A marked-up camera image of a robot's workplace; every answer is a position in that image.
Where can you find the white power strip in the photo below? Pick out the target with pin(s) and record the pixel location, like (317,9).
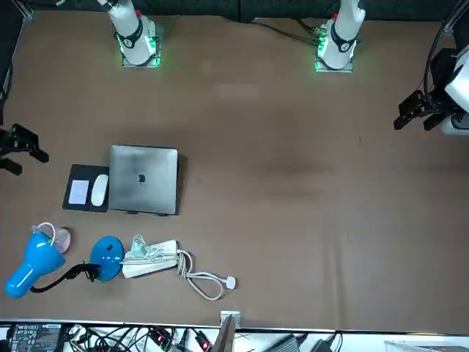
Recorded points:
(157,265)

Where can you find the black labelled power adapter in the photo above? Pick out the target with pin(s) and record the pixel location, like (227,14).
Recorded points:
(33,337)

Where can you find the aluminium frame post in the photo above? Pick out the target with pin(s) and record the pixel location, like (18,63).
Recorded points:
(25,9)
(454,16)
(229,330)

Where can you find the white charger plug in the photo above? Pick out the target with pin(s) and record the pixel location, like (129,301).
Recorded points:
(138,247)

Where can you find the pink pen cup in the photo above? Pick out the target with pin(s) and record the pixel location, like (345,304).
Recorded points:
(64,240)

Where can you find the blue desk lamp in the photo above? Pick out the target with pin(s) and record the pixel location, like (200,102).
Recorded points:
(106,256)

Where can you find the grey laptop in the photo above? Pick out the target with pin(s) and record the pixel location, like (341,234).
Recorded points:
(143,179)

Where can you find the black mouse pad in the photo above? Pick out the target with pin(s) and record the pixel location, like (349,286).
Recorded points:
(75,171)

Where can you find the white computer mouse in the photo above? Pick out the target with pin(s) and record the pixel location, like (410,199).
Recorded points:
(99,190)

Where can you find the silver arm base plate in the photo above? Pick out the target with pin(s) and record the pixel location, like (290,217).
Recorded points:
(350,67)
(157,29)

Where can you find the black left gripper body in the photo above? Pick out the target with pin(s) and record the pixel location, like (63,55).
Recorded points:
(441,69)

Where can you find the grey power adapter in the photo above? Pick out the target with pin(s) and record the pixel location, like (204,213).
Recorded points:
(286,342)

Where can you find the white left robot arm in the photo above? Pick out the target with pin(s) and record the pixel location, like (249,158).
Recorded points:
(344,22)

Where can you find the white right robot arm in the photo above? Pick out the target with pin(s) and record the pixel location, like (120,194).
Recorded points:
(128,33)

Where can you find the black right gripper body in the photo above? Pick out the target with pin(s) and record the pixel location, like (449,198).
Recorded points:
(6,141)

